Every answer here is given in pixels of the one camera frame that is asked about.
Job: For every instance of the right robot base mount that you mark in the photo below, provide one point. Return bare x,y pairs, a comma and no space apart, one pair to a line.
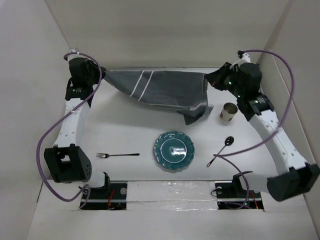
230,195

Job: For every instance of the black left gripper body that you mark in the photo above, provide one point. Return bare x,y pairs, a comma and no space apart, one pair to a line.
94,73

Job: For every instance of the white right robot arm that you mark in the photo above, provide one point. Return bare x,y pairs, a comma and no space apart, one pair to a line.
295,176

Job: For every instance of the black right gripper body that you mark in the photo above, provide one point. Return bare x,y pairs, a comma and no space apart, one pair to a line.
227,80

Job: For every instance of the grey striped cloth placemat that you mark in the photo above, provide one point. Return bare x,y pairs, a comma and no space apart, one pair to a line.
181,91

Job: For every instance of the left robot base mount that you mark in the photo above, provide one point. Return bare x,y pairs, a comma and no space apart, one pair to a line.
110,197

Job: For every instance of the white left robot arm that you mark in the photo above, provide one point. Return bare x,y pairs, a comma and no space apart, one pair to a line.
65,160

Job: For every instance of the teal ceramic plate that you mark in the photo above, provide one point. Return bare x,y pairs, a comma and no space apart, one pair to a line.
174,150

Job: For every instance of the silver metal fork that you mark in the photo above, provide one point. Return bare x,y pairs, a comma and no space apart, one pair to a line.
106,155

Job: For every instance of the dark metal spoon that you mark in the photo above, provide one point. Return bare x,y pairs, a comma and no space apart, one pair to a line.
228,141

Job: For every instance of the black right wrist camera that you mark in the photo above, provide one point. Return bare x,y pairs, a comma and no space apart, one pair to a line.
250,77

